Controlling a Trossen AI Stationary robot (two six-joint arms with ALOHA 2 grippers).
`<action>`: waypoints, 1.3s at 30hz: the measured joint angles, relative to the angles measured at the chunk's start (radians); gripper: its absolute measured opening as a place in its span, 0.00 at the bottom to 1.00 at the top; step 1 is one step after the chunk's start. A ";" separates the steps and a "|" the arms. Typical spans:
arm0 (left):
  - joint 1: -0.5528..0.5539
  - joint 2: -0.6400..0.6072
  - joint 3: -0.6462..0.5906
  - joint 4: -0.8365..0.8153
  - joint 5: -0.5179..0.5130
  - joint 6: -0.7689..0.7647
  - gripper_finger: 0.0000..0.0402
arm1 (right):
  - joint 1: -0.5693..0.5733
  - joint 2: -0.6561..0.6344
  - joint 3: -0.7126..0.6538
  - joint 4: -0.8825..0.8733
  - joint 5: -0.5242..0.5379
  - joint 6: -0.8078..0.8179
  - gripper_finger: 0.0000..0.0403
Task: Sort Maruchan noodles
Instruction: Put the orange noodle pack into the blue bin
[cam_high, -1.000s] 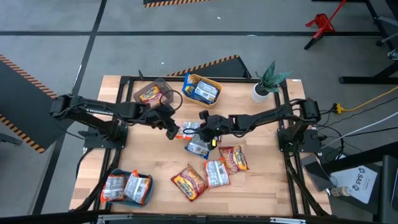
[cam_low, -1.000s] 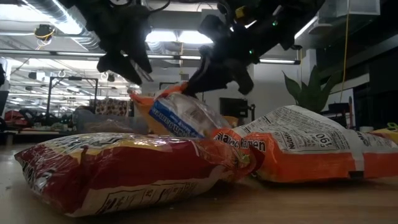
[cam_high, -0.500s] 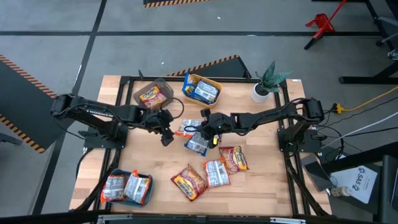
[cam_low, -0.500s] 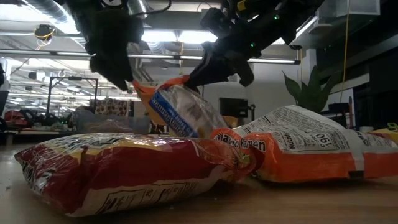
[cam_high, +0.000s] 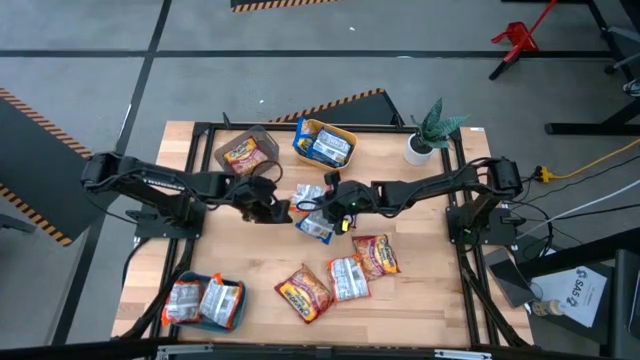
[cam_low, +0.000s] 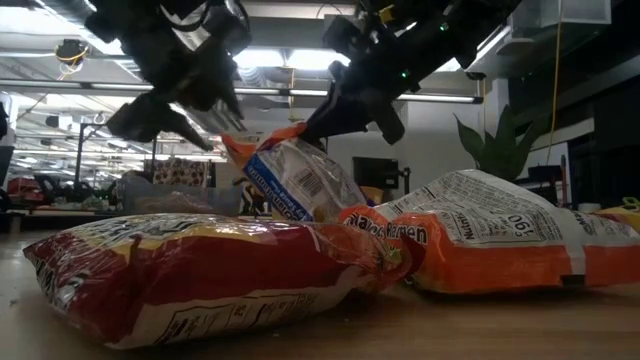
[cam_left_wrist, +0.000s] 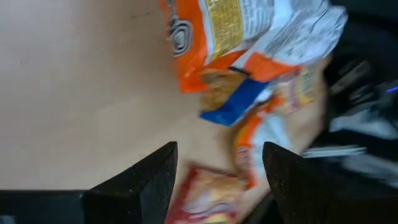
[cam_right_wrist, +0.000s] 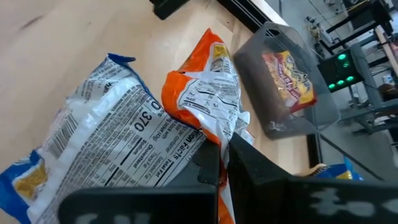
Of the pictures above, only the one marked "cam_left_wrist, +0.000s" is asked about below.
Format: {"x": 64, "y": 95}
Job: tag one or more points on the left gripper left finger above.
{"x": 146, "y": 193}

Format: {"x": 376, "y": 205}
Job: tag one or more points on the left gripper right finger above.
{"x": 298, "y": 193}

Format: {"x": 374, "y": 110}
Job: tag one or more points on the orange Maruchan noodle pack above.
{"x": 192, "y": 56}
{"x": 273, "y": 140}

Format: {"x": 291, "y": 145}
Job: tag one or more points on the red Maruchan noodle pack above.
{"x": 205, "y": 193}

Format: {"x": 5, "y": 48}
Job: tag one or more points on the blue Maruchan noodle pack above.
{"x": 236, "y": 105}

